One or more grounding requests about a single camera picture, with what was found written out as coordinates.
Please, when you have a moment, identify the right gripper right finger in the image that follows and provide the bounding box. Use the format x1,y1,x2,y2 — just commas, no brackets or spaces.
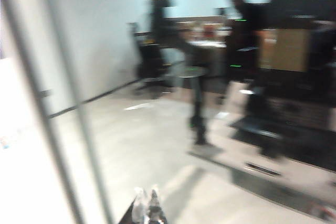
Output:
148,186,169,224

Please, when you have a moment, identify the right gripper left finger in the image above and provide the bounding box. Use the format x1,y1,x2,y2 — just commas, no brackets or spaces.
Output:
118,187,149,224

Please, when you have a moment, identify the large glass window pane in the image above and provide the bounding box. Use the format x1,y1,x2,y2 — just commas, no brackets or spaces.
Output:
39,0,336,224

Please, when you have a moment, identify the grey metal window mullion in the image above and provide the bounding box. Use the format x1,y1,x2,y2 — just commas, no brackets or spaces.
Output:
1,0,116,224

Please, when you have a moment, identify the black office chair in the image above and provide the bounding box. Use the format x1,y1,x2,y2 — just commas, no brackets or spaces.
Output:
128,22,174,96

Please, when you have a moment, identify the round black pedestal table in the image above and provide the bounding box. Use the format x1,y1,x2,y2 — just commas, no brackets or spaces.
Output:
167,66,226,156

